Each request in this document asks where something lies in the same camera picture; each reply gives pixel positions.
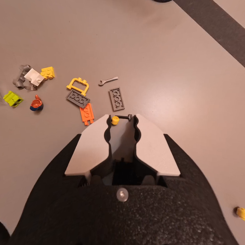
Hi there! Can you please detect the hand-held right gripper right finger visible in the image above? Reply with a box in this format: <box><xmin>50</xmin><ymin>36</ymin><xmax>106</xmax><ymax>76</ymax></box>
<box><xmin>133</xmin><ymin>114</ymin><xmax>181</xmax><ymax>176</ymax></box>

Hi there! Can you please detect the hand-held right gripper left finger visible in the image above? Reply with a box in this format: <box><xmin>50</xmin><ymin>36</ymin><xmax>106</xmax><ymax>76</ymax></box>
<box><xmin>64</xmin><ymin>114</ymin><xmax>112</xmax><ymax>180</ymax></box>

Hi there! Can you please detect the black lego tool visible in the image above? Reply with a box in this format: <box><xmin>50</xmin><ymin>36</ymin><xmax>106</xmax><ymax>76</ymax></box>
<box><xmin>115</xmin><ymin>114</ymin><xmax>133</xmax><ymax>121</ymax></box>

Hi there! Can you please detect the yellow lego brick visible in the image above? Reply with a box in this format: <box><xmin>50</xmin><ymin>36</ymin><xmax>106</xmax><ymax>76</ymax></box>
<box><xmin>41</xmin><ymin>67</ymin><xmax>55</xmax><ymax>80</ymax></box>

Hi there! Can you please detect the white lego bracket piece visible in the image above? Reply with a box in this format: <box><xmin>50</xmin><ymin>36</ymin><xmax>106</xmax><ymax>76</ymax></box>
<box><xmin>24</xmin><ymin>68</ymin><xmax>45</xmax><ymax>86</ymax></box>

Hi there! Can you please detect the orange lego clip plate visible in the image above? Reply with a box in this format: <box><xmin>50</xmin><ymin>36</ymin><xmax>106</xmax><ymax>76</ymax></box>
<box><xmin>79</xmin><ymin>103</ymin><xmax>95</xmax><ymax>126</ymax></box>

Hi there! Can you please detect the dark grey lego plate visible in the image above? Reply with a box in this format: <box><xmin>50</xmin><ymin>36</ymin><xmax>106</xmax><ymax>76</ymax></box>
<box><xmin>66</xmin><ymin>90</ymin><xmax>91</xmax><ymax>107</ymax></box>
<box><xmin>109</xmin><ymin>87</ymin><xmax>126</xmax><ymax>112</ymax></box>

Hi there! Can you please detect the orange blue lego cap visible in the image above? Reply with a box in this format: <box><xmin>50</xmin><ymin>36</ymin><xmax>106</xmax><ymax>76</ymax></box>
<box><xmin>30</xmin><ymin>95</ymin><xmax>44</xmax><ymax>112</ymax></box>

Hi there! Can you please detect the grey lego wrench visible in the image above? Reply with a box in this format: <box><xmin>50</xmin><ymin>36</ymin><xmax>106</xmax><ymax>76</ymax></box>
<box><xmin>99</xmin><ymin>77</ymin><xmax>119</xmax><ymax>86</ymax></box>

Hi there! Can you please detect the lime green lego brick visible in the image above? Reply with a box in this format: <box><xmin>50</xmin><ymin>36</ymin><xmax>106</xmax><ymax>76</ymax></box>
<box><xmin>3</xmin><ymin>90</ymin><xmax>24</xmax><ymax>107</ymax></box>

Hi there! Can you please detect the grey lego connector piece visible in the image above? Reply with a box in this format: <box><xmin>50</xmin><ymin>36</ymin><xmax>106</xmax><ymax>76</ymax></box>
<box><xmin>13</xmin><ymin>65</ymin><xmax>32</xmax><ymax>89</ymax></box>

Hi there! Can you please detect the yellow lego frame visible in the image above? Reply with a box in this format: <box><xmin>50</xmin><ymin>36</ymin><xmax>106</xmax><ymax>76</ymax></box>
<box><xmin>66</xmin><ymin>77</ymin><xmax>90</xmax><ymax>96</ymax></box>

